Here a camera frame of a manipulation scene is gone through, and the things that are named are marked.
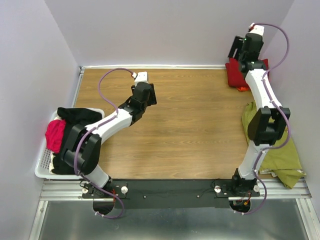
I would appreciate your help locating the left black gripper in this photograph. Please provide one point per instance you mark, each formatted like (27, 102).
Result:
(152, 97)

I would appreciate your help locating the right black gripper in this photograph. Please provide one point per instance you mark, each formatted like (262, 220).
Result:
(238, 44)

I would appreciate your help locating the dark red t shirt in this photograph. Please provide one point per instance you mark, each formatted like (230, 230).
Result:
(235, 77)

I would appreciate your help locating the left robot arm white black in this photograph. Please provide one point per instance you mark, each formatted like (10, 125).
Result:
(83, 144)

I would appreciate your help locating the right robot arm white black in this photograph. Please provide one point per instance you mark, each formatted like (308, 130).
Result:
(270, 120)

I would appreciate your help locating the folded orange t shirt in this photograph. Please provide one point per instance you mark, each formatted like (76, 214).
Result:
(243, 88)

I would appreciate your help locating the black garment in basket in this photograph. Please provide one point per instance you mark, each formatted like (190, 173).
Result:
(72, 116)

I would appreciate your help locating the pink garment in basket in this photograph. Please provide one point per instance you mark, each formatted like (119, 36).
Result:
(54, 135)

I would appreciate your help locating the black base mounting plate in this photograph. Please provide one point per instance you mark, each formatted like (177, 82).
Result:
(172, 193)

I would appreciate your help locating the olive green t shirt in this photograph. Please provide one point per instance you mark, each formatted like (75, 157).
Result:
(283, 162)

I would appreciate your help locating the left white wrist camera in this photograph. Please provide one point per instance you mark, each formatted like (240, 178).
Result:
(140, 77)

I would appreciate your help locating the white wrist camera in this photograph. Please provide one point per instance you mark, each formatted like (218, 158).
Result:
(140, 77)
(256, 29)

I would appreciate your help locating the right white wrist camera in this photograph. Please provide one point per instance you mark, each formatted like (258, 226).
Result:
(256, 29)

